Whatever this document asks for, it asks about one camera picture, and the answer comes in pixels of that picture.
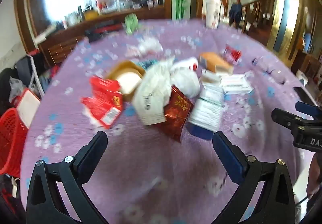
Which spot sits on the purple floral tablecloth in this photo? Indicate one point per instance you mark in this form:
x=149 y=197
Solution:
x=151 y=163

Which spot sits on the green cloth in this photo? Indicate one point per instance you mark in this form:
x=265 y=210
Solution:
x=131 y=23

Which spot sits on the dark cloth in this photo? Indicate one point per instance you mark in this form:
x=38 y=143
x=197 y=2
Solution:
x=7 y=188

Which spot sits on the golden pillar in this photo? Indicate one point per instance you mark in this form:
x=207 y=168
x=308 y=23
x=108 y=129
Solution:
x=284 y=0

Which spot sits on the red plastic basket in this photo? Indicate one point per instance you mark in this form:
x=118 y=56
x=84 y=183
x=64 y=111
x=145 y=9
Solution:
x=11 y=138

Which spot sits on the white wrapper with red mark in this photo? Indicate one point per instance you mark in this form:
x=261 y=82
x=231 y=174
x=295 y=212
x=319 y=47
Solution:
x=185 y=62

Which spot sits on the dark red snack packet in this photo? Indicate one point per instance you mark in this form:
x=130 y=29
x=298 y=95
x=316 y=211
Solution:
x=177 y=113

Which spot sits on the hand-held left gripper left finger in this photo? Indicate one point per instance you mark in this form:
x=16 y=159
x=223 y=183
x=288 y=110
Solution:
x=91 y=161

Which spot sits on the teal box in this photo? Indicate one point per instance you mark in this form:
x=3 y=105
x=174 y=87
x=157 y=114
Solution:
x=147 y=63

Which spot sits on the person's right hand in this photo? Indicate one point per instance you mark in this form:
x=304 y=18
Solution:
x=315 y=176

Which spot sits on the yellow box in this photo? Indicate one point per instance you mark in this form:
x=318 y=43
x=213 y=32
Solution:
x=91 y=14

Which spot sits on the red snack wrapper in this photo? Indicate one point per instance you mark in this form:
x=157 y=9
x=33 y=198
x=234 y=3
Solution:
x=103 y=100

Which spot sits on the white plastic bag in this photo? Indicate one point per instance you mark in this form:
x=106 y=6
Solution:
x=151 y=93
x=186 y=83

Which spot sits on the wooden low cabinet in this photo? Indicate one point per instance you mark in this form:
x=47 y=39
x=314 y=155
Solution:
x=309 y=65

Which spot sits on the wooden stair railing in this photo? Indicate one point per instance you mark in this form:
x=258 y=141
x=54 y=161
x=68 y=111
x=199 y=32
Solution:
x=259 y=12

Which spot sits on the black phone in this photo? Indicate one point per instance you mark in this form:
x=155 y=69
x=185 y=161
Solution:
x=304 y=93

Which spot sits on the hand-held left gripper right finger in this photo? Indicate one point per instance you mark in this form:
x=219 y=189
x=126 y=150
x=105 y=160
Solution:
x=227 y=158

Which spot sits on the white green medicine box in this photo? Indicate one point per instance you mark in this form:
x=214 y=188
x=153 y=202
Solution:
x=211 y=88

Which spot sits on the white tissue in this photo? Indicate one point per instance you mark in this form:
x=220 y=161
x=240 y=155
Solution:
x=148 y=46

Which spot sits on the small red packet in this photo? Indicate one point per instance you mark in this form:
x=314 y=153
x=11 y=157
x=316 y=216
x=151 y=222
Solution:
x=232 y=54

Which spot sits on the colourful fabric bag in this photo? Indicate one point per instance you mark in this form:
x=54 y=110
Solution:
x=49 y=75

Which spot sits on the white printed container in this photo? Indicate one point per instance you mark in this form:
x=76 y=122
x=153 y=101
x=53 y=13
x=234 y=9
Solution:
x=215 y=11

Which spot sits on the orange box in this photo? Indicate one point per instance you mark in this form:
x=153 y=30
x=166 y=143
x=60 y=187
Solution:
x=215 y=61

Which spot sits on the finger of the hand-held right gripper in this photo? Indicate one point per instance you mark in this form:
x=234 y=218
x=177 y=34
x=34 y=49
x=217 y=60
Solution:
x=284 y=116
x=307 y=108

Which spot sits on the red black pouch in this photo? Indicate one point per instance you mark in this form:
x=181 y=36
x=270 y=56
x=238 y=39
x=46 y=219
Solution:
x=94 y=36

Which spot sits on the white board with red frame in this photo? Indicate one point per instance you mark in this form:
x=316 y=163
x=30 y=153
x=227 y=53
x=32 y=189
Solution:
x=29 y=108

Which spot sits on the clear plastic bag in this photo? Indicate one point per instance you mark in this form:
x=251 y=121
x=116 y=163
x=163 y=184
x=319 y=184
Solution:
x=17 y=89

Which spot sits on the row of bottles and jars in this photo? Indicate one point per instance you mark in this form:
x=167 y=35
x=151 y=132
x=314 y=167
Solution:
x=75 y=16

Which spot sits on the blue white medicine box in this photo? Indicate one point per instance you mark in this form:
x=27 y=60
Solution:
x=205 y=115

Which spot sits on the wooden sideboard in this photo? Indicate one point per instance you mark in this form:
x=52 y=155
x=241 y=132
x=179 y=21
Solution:
x=63 y=40

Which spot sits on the white pole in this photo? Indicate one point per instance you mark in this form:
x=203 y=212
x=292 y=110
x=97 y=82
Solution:
x=35 y=75

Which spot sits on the eyeglasses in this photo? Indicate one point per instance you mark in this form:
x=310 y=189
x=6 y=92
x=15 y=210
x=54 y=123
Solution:
x=267 y=71

